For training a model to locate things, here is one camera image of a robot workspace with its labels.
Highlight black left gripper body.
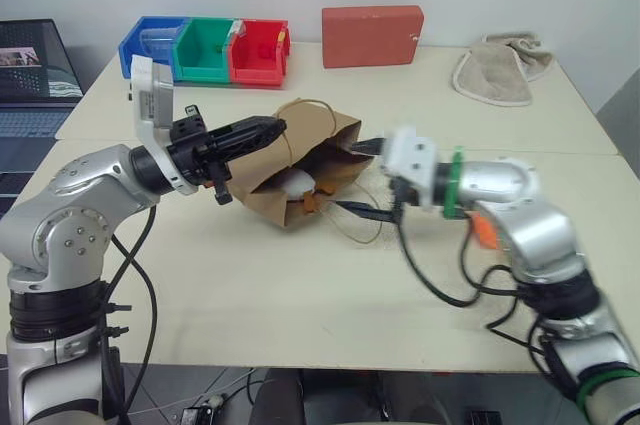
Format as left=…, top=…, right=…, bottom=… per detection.
left=167, top=104, right=235, bottom=207

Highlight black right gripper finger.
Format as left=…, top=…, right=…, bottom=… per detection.
left=335, top=199, right=397, bottom=224
left=350, top=135, right=387, bottom=157

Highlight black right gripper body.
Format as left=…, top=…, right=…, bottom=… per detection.
left=388, top=175, right=425, bottom=224

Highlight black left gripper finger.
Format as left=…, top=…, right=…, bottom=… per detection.
left=213, top=133, right=286, bottom=163
left=207, top=114, right=289, bottom=147

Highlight brown paper bag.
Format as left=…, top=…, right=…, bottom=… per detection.
left=226, top=98, right=385, bottom=247

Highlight white plush toy orange feet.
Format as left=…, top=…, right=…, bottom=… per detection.
left=281, top=169, right=337, bottom=215

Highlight green wrist clamp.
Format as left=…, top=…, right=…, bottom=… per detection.
left=441, top=145, right=467, bottom=221

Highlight red plastic bin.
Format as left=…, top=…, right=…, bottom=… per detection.
left=228, top=18, right=293, bottom=87

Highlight orange tag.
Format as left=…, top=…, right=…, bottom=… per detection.
left=469, top=213, right=502, bottom=250

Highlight green plastic bin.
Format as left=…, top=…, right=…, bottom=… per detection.
left=171, top=17, right=242, bottom=84

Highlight red-brown rectangular box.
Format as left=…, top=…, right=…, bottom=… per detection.
left=321, top=5, right=427, bottom=70

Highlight blue plastic bin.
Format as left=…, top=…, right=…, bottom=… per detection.
left=117, top=15, right=192, bottom=80

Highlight beige towel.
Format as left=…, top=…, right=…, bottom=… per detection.
left=451, top=31, right=556, bottom=108

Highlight open laptop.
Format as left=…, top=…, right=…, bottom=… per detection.
left=0, top=19, right=84, bottom=207

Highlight small black device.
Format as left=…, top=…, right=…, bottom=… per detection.
left=178, top=393, right=227, bottom=425

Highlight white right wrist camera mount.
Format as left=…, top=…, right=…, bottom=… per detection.
left=377, top=126, right=440, bottom=210

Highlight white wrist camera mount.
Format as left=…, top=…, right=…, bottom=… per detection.
left=377, top=126, right=440, bottom=210
left=126, top=54, right=201, bottom=197

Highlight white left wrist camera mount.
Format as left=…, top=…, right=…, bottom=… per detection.
left=126, top=54, right=201, bottom=197

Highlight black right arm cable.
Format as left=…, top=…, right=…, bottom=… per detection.
left=396, top=193, right=554, bottom=351

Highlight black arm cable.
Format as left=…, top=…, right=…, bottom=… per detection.
left=99, top=204, right=162, bottom=424
left=396, top=193, right=554, bottom=351

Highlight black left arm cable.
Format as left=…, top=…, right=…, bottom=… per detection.
left=99, top=204, right=162, bottom=424

